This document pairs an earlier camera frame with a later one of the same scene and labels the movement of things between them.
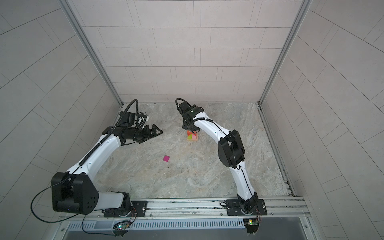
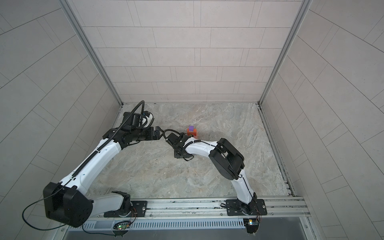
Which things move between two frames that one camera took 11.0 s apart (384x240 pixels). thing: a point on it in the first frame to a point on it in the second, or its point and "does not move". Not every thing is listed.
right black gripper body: (187, 125) to (178, 155)
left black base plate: (139, 209) does not move
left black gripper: (147, 135) does not move
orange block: (190, 132) does not move
